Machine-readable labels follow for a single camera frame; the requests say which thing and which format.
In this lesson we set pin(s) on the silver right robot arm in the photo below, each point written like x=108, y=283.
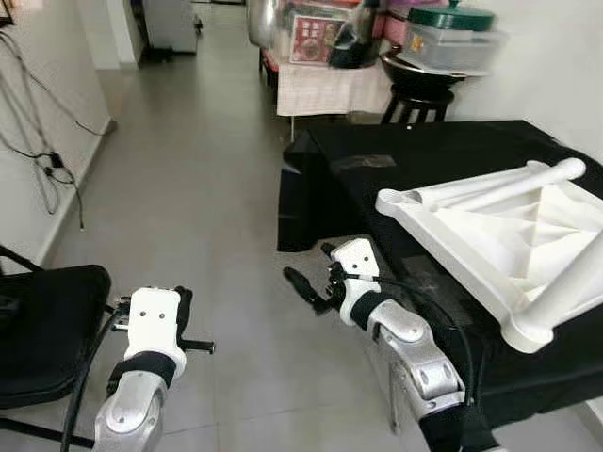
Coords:
x=415, y=353

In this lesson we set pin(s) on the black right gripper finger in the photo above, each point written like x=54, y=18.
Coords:
x=330, y=251
x=304, y=286

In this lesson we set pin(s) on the beige hanging towel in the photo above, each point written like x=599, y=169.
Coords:
x=330, y=89

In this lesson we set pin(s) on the red printed box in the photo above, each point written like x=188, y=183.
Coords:
x=316, y=40

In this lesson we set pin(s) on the black tablecloth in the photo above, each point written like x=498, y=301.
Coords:
x=424, y=151

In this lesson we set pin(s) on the steel pot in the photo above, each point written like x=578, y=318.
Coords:
x=264, y=21

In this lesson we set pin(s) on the black bag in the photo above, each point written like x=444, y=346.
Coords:
x=353, y=45

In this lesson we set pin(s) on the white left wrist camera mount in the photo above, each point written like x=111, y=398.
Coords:
x=154, y=315

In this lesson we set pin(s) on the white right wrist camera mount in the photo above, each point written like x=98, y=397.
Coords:
x=356, y=259

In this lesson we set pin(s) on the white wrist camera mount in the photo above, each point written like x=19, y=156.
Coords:
x=154, y=315
x=356, y=259

